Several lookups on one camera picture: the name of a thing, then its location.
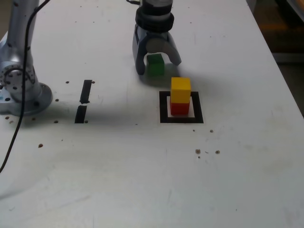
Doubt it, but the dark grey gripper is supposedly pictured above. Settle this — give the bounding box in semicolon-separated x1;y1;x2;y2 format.
132;23;182;76

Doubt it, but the green cube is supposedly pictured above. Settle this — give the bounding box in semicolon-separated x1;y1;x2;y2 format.
146;54;165;77

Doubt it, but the yellow cube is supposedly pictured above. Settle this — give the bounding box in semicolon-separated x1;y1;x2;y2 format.
170;76;192;104

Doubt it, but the red cube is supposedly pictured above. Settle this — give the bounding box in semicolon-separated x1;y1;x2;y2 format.
170;102;190;116

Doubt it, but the black tape square outline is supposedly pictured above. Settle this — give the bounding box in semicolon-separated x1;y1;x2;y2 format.
159;91;205;124

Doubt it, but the black tape strip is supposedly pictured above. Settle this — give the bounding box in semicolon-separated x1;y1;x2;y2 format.
74;79;93;124

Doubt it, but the brown wooden furniture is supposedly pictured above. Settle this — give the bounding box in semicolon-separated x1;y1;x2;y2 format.
247;0;304;63

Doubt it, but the long black cable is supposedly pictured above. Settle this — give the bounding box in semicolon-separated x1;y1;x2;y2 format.
0;0;51;174

